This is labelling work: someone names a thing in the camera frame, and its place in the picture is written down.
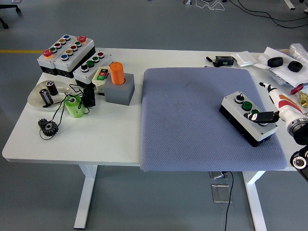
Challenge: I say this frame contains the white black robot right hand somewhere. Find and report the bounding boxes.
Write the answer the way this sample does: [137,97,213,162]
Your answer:
[244,82,307,126]

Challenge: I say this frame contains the grey four-button control box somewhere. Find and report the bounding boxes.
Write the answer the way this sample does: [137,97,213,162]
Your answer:
[218,91,279,148]
[73,50,114,89]

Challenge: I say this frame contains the grey five-button control box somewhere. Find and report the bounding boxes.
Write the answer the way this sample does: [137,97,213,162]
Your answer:
[37,34,77,76]
[52,35,96,79]

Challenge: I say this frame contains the clear plastic bag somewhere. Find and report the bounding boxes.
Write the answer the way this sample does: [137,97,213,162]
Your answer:
[269,67,290,85]

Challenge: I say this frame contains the white foam sheet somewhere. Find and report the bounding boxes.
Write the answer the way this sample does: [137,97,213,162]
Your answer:
[254,46,308,88]

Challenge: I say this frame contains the clear bubble wrap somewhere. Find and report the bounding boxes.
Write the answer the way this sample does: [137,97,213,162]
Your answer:
[289,43,308,64]

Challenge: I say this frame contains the black electronic module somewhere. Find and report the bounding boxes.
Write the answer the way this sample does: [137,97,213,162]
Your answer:
[215,55,236,67]

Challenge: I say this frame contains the white table leg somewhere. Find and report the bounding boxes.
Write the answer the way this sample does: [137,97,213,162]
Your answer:
[73,165,98,229]
[242,170,268,231]

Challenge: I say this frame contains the grey-blue textured mat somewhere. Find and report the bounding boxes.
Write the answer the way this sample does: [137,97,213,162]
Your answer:
[139,67,288,173]

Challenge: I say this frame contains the metal floor socket plate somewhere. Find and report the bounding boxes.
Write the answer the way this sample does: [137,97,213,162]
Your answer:
[211,184,233,204]

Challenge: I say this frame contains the grey cube block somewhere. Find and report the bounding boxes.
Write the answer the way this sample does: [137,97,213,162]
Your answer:
[103,73,135,106]

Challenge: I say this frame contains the orange cylinder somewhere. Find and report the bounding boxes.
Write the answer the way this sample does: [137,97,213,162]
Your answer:
[109,62,125,86]

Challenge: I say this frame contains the small black device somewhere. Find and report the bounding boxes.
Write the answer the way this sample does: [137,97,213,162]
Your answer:
[82,87,96,108]

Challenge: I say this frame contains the green plastic cylinder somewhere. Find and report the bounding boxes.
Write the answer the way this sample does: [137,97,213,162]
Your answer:
[64,95,87,118]

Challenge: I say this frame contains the black cylindrical capacitor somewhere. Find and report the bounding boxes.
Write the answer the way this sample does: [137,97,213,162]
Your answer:
[39,88,54,106]
[45,81,59,96]

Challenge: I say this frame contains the black metal gear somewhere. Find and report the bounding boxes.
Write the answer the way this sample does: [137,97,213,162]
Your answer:
[38,117,60,138]

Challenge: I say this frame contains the clear shallow dish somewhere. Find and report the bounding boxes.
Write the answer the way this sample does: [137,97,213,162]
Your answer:
[27,80,73,112]

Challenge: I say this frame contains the black office chair base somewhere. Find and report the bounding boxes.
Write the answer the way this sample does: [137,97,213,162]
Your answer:
[0,0,22,29]

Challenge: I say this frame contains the brass valve red handle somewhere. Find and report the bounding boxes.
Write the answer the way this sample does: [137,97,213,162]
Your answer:
[290,84,308,108]

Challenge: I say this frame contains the black foam ring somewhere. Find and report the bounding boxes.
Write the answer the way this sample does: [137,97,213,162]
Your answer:
[288,61,303,72]
[267,57,284,68]

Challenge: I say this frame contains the black cables on floor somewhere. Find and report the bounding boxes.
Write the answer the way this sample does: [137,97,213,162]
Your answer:
[228,0,308,29]

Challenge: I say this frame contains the black floor cable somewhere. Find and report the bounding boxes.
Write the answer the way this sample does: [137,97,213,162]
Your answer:
[223,171,235,231]

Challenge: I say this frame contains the white cable on floor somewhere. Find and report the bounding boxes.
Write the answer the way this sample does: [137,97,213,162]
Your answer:
[194,0,227,12]

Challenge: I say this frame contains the beige start-stop switch box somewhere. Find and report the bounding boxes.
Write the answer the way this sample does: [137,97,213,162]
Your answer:
[91,65,112,96]

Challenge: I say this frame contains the thin black wire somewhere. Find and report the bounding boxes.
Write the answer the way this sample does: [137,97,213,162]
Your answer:
[39,83,91,141]

